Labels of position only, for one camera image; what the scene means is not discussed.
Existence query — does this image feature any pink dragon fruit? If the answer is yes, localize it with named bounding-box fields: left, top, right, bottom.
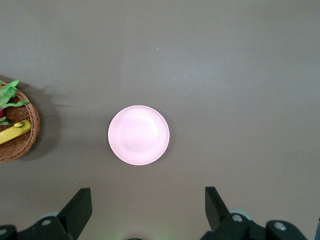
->
left=0, top=79, right=31, bottom=126

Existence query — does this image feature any brown wicker basket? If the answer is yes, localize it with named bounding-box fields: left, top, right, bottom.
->
left=0, top=82, right=41, bottom=163

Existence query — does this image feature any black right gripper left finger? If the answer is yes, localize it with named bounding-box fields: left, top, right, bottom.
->
left=18, top=187, right=93, bottom=240

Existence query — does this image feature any yellow banana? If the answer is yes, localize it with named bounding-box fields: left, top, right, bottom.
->
left=0, top=119, right=32, bottom=145

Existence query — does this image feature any pink round plate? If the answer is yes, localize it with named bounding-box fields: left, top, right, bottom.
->
left=107, top=105, right=170, bottom=166

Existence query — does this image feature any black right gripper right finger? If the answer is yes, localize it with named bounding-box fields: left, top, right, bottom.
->
left=202, top=186, right=266, bottom=240

